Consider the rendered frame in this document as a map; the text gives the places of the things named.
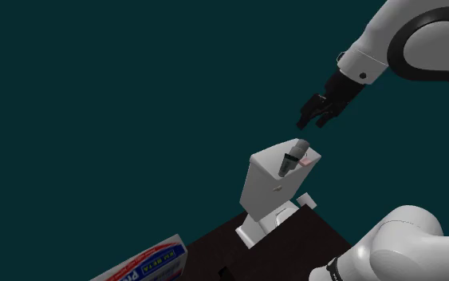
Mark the small white box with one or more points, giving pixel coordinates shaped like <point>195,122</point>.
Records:
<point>306,200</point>

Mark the white toilet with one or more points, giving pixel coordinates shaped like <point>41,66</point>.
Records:
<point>265,186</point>

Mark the pink soap bar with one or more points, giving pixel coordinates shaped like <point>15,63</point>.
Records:
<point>305,162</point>

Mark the white red blue printed box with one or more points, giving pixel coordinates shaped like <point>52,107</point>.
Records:
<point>150,264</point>

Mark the dark robot stand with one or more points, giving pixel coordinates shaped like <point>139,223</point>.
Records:
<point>286,253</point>

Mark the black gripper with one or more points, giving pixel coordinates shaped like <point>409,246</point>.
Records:
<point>342,91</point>

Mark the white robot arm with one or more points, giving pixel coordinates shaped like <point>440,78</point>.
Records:
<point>422,46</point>

